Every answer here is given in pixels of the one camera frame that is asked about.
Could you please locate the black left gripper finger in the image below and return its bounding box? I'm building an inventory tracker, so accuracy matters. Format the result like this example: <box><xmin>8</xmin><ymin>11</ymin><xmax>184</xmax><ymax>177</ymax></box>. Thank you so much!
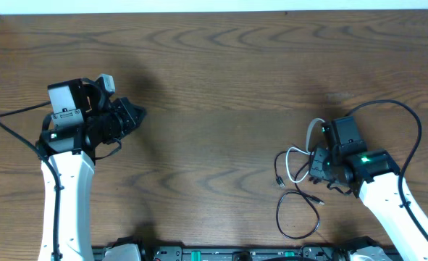
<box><xmin>129</xmin><ymin>104</ymin><xmax>145</xmax><ymax>118</ymax></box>
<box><xmin>132</xmin><ymin>110</ymin><xmax>146</xmax><ymax>130</ymax></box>

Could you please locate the white USB cable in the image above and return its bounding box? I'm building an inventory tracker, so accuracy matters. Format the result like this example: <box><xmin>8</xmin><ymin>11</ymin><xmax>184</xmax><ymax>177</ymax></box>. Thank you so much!
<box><xmin>285</xmin><ymin>117</ymin><xmax>326</xmax><ymax>184</ymax></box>

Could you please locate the black USB cable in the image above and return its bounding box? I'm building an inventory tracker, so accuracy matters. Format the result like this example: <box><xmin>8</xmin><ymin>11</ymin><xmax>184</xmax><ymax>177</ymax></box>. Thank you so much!
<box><xmin>273</xmin><ymin>148</ymin><xmax>325</xmax><ymax>241</ymax></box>

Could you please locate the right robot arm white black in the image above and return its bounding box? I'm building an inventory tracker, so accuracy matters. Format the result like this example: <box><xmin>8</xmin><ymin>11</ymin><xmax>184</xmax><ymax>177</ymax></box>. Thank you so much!
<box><xmin>306</xmin><ymin>117</ymin><xmax>428</xmax><ymax>260</ymax></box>

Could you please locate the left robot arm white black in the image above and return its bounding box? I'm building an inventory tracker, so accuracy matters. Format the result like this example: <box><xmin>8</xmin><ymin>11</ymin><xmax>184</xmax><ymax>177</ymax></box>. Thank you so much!
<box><xmin>35</xmin><ymin>74</ymin><xmax>146</xmax><ymax>260</ymax></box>

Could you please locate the black left camera cable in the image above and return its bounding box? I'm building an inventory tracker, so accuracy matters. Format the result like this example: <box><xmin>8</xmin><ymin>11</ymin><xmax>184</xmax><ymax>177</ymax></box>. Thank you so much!
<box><xmin>0</xmin><ymin>101</ymin><xmax>63</xmax><ymax>261</ymax></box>

